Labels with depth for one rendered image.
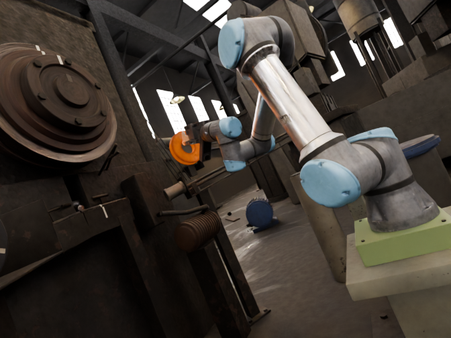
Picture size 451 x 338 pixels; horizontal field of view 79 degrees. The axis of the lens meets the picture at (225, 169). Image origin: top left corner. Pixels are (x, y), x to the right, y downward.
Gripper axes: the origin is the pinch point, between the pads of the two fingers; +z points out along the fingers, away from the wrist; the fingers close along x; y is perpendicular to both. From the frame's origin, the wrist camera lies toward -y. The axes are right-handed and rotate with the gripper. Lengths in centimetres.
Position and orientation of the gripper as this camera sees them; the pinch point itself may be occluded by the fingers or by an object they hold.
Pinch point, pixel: (185, 143)
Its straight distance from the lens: 123.0
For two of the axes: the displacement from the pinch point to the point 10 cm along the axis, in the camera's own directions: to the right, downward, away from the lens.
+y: -2.4, -9.6, -1.5
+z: -6.1, 0.4, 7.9
